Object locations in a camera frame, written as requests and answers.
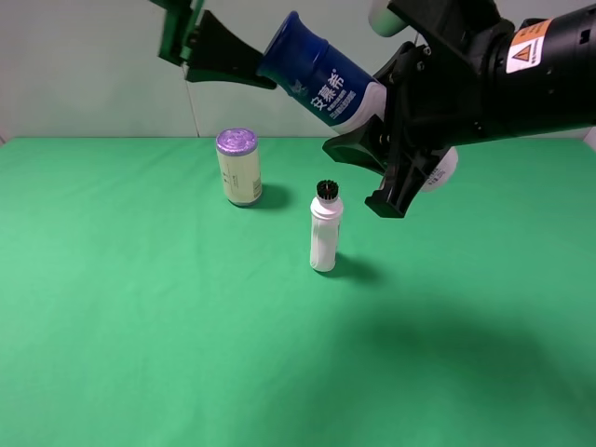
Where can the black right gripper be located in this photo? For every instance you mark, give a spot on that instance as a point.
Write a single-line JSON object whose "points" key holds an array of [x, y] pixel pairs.
{"points": [[439, 94]]}

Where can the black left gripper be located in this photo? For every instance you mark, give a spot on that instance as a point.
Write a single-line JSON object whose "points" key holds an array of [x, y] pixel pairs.
{"points": [[211, 52]]}

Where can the blue white yogurt bottle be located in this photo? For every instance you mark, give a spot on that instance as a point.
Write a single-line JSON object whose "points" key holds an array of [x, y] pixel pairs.
{"points": [[321, 78]]}

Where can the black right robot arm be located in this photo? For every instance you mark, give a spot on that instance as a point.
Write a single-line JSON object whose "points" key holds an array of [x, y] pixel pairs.
{"points": [[545, 75]]}

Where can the white bottle black brush cap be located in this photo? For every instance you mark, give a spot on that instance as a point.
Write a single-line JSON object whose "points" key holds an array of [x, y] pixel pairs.
{"points": [[326, 209]]}

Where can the purple topped cylinder roll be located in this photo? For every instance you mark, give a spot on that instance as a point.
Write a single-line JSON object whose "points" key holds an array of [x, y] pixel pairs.
{"points": [[239, 162]]}

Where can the green table cloth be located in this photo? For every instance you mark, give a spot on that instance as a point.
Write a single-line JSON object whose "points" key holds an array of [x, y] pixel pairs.
{"points": [[140, 308]]}

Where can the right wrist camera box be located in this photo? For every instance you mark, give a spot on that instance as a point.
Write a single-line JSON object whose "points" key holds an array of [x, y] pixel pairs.
{"points": [[383, 21]]}

